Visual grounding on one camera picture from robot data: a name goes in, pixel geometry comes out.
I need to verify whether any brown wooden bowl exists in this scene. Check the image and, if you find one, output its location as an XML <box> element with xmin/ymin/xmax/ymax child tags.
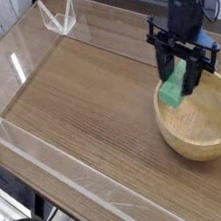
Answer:
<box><xmin>153</xmin><ymin>72</ymin><xmax>221</xmax><ymax>162</ymax></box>

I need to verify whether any clear acrylic barrier wall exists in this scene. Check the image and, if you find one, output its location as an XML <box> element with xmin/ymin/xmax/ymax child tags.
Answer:
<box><xmin>0</xmin><ymin>0</ymin><xmax>221</xmax><ymax>221</ymax></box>

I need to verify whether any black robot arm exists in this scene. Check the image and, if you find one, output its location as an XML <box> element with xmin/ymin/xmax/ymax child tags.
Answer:
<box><xmin>146</xmin><ymin>0</ymin><xmax>220</xmax><ymax>106</ymax></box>

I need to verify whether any black table leg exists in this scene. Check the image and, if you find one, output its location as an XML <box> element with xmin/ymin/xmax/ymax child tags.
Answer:
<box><xmin>34</xmin><ymin>194</ymin><xmax>45</xmax><ymax>219</ymax></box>

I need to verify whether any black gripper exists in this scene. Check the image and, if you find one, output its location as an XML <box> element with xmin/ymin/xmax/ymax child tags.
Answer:
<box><xmin>146</xmin><ymin>0</ymin><xmax>220</xmax><ymax>96</ymax></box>

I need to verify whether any green rectangular block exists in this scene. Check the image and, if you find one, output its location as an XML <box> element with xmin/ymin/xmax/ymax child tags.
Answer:
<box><xmin>158</xmin><ymin>60</ymin><xmax>186</xmax><ymax>108</ymax></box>

